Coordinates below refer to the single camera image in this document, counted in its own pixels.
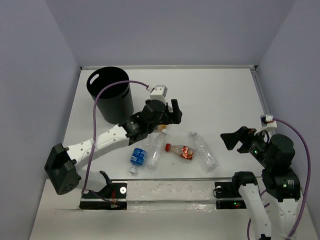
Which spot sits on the black plastic bin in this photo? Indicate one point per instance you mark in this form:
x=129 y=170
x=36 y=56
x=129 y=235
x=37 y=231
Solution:
x=115 y=103

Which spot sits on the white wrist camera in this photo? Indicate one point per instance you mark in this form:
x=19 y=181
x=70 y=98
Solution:
x=159 y=93
x=268 y=124

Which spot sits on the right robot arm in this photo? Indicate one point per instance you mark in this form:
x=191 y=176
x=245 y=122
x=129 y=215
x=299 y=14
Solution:
x=280 y=181

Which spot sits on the large clear plastic bottle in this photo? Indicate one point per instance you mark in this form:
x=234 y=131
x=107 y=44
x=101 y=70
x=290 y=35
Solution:
x=203 y=150

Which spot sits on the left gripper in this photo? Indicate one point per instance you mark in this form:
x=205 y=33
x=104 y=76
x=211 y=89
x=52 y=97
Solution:
x=175 y=117

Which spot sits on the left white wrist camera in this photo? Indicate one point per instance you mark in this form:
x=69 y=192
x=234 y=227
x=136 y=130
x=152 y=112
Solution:
x=159 y=93

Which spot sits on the orange juice bottle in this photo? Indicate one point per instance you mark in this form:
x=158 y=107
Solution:
x=160 y=128

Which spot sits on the blue label clear bottle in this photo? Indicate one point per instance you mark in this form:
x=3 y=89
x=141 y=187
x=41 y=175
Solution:
x=140 y=154

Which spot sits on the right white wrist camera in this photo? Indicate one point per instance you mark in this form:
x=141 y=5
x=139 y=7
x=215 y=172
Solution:
x=268 y=124

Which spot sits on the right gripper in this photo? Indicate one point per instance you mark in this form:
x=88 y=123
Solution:
x=230 y=139

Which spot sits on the red cap bottle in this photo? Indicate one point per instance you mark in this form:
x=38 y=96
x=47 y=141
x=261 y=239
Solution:
x=184 y=152

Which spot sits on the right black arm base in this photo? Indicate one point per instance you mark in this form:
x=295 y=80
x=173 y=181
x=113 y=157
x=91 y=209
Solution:
x=226 y=197

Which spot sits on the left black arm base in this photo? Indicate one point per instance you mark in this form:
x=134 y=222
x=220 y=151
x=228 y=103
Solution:
x=113 y=197

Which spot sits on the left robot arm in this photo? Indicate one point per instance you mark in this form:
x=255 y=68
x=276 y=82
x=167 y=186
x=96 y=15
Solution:
x=68 y=167

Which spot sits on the clear bottle white cap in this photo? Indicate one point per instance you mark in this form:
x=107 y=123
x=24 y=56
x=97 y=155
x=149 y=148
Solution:
x=157 y=149

